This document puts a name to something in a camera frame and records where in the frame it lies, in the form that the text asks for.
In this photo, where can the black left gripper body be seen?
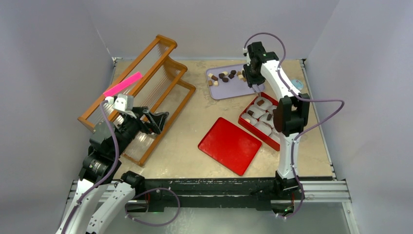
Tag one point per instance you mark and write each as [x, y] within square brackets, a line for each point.
[151, 125]

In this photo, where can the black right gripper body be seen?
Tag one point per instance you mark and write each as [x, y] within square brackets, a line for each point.
[253, 76]

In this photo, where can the red box lid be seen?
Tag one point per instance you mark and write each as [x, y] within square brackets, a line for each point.
[230, 146]

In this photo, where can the black handled metal tongs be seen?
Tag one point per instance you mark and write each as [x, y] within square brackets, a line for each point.
[257, 90]

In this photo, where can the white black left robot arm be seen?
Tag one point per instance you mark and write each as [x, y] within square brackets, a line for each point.
[107, 143]

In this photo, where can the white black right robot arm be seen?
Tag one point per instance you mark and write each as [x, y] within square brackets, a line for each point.
[291, 115]

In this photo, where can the red chocolate box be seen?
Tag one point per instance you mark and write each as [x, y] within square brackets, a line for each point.
[259, 126]

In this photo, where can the orange wooden shelf rack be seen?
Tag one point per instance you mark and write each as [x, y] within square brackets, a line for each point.
[161, 89]

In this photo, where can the lavender plastic tray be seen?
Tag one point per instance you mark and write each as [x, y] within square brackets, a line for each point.
[235, 87]

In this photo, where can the pink flat box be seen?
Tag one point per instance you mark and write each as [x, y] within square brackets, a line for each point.
[115, 90]

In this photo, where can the white blue oval package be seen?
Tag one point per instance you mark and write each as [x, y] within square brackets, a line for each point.
[297, 84]

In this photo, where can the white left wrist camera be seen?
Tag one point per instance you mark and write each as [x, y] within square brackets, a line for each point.
[122, 103]

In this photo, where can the black metal base rail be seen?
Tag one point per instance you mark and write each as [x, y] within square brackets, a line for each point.
[259, 193]

